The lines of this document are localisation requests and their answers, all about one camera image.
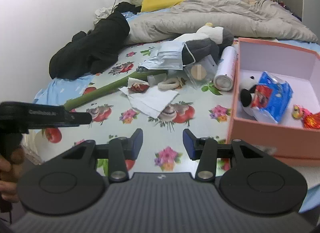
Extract blue plastic bag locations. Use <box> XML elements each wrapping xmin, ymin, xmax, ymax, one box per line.
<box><xmin>251</xmin><ymin>71</ymin><xmax>293</xmax><ymax>124</ymax></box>

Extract grey quilt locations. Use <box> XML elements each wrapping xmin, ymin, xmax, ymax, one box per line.
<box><xmin>124</xmin><ymin>0</ymin><xmax>319</xmax><ymax>45</ymax></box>

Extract pink feather toy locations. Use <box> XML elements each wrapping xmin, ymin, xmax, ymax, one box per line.
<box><xmin>292</xmin><ymin>104</ymin><xmax>312</xmax><ymax>119</ymax></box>

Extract small clear plastic container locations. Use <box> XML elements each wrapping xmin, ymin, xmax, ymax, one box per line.
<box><xmin>147</xmin><ymin>73</ymin><xmax>167</xmax><ymax>86</ymax></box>

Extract cream hair scrunchie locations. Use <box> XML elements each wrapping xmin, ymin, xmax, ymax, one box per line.
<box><xmin>157</xmin><ymin>78</ymin><xmax>183</xmax><ymax>91</ymax></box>

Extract dark red dried flower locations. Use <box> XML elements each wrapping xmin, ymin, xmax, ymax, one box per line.
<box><xmin>129</xmin><ymin>83</ymin><xmax>150</xmax><ymax>94</ymax></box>

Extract light blue face masks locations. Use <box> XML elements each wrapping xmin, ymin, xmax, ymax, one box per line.
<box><xmin>138</xmin><ymin>41</ymin><xmax>196</xmax><ymax>71</ymax></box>

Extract red foil packet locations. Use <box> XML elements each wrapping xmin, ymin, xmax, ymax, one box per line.
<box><xmin>304</xmin><ymin>112</ymin><xmax>320</xmax><ymax>129</ymax></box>

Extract black clothing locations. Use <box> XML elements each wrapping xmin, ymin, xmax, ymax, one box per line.
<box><xmin>49</xmin><ymin>2</ymin><xmax>140</xmax><ymax>80</ymax></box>

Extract white tissue paper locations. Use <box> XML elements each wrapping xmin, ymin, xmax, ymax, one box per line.
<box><xmin>119</xmin><ymin>78</ymin><xmax>180</xmax><ymax>119</ymax></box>

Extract green plush stem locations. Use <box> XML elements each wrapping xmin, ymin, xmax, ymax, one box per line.
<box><xmin>63</xmin><ymin>69</ymin><xmax>167</xmax><ymax>111</ymax></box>

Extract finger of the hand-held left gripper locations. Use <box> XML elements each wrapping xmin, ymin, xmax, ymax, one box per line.
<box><xmin>64</xmin><ymin>110</ymin><xmax>92</xmax><ymax>126</ymax></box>

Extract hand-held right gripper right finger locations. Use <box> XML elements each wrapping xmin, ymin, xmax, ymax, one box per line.
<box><xmin>182</xmin><ymin>128</ymin><xmax>265</xmax><ymax>181</ymax></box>

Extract clear bag with wooden disc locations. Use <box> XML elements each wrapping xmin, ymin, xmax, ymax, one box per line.
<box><xmin>184</xmin><ymin>54</ymin><xmax>217</xmax><ymax>90</ymax></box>

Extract yellow pillow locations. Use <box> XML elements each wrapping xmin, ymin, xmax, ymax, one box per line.
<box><xmin>140</xmin><ymin>0</ymin><xmax>193</xmax><ymax>13</ymax></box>

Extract panda plush toy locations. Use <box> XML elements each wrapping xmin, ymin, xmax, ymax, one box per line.
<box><xmin>240</xmin><ymin>76</ymin><xmax>262</xmax><ymax>116</ymax></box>

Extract white cylindrical roll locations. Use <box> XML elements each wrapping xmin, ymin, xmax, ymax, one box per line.
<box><xmin>213</xmin><ymin>46</ymin><xmax>237</xmax><ymax>92</ymax></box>

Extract white crumpled cloth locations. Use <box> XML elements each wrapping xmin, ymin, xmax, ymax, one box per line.
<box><xmin>93</xmin><ymin>6</ymin><xmax>116</xmax><ymax>25</ymax></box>

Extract orange cardboard box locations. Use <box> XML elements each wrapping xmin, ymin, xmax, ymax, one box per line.
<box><xmin>226</xmin><ymin>37</ymin><xmax>320</xmax><ymax>166</ymax></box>

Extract person's left hand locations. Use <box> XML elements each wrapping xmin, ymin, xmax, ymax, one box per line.
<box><xmin>0</xmin><ymin>145</ymin><xmax>25</xmax><ymax>203</ymax></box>

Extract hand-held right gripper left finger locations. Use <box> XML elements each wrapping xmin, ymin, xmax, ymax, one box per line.
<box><xmin>61</xmin><ymin>128</ymin><xmax>144</xmax><ymax>182</ymax></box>

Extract grey and white plush toy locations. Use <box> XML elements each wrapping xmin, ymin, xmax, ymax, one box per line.
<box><xmin>172</xmin><ymin>23</ymin><xmax>234</xmax><ymax>67</ymax></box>

